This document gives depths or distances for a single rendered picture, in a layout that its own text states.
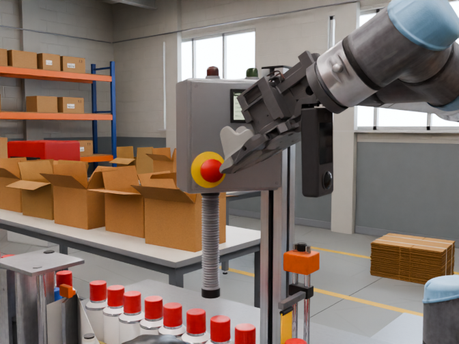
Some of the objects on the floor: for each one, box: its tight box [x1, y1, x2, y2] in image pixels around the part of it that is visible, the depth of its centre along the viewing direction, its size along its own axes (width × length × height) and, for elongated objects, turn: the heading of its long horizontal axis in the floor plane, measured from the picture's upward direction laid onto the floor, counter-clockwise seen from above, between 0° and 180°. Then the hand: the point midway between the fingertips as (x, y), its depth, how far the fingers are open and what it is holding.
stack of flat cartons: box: [370, 233, 456, 285], centre depth 477 cm, size 64×53×31 cm
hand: (229, 172), depth 74 cm, fingers closed
